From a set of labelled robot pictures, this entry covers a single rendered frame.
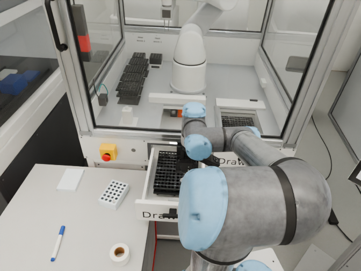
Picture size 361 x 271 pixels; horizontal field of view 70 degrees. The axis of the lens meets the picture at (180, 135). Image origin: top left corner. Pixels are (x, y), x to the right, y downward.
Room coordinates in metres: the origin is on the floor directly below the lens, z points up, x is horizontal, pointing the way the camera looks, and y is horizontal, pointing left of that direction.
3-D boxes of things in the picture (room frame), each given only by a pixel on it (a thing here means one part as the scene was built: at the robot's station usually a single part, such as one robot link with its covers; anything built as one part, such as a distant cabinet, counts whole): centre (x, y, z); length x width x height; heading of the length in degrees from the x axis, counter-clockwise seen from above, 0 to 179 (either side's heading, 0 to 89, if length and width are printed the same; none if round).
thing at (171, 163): (0.78, 0.01, 0.87); 0.22 x 0.18 x 0.06; 179
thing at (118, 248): (0.45, 0.20, 0.78); 0.07 x 0.07 x 0.04
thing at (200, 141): (0.59, -0.07, 1.24); 0.11 x 0.11 x 0.08; 5
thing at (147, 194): (0.79, 0.01, 0.86); 0.40 x 0.26 x 0.06; 179
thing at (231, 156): (0.90, -0.31, 0.87); 0.29 x 0.02 x 0.11; 89
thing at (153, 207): (0.58, 0.01, 0.87); 0.29 x 0.02 x 0.11; 89
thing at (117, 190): (0.72, 0.28, 0.78); 0.12 x 0.08 x 0.04; 164
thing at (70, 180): (0.80, 0.51, 0.77); 0.13 x 0.09 x 0.02; 0
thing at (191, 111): (0.68, -0.04, 1.23); 0.09 x 0.08 x 0.11; 5
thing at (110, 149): (0.89, 0.34, 0.88); 0.07 x 0.05 x 0.07; 89
